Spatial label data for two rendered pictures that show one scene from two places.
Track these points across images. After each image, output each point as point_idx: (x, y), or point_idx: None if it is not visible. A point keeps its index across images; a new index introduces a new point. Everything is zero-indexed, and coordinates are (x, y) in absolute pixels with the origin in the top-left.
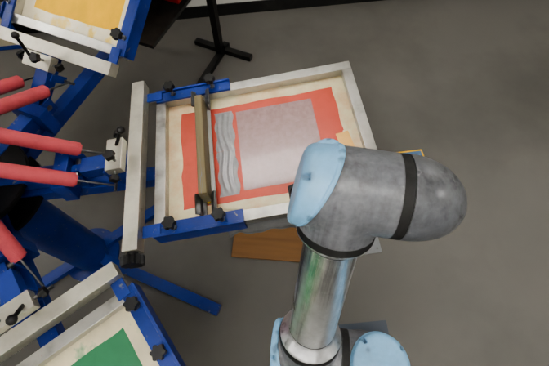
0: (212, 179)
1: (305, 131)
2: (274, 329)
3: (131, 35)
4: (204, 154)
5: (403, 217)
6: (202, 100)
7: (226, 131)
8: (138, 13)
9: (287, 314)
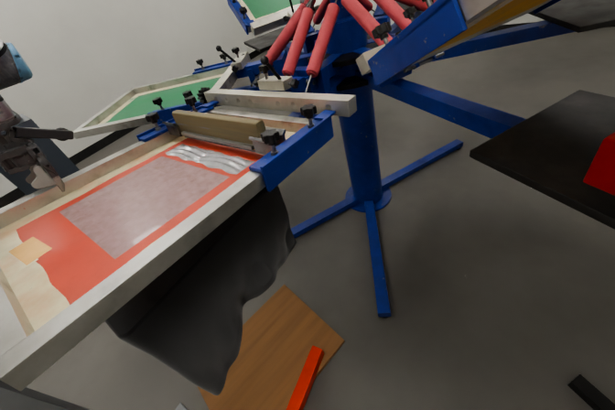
0: (190, 133)
1: (108, 221)
2: (11, 45)
3: (385, 51)
4: (196, 116)
5: None
6: (248, 124)
7: (221, 162)
8: (406, 34)
9: (0, 46)
